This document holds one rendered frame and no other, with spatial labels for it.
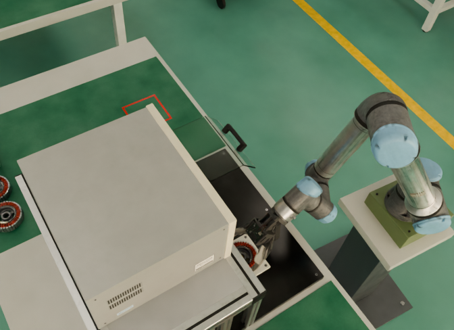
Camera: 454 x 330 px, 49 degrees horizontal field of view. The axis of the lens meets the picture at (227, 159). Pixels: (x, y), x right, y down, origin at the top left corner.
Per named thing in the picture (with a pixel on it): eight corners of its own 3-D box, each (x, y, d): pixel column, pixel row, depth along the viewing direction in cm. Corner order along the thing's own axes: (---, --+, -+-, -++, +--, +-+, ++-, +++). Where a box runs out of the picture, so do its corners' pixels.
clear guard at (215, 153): (217, 120, 179) (219, 109, 174) (255, 168, 168) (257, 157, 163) (136, 157, 167) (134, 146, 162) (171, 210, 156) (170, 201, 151)
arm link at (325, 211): (336, 193, 170) (318, 178, 164) (340, 220, 163) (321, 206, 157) (317, 201, 174) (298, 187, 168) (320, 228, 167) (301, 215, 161)
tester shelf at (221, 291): (148, 128, 166) (147, 120, 163) (264, 297, 135) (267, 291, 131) (18, 184, 150) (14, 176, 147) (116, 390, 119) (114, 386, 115)
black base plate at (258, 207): (224, 151, 203) (225, 148, 201) (323, 278, 174) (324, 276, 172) (119, 201, 186) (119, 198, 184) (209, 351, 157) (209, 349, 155)
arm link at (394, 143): (445, 196, 170) (402, 94, 134) (457, 234, 160) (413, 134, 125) (410, 205, 175) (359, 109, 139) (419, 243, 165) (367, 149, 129)
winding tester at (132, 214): (155, 146, 157) (152, 102, 140) (230, 255, 137) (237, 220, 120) (35, 200, 142) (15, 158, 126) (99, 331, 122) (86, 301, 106)
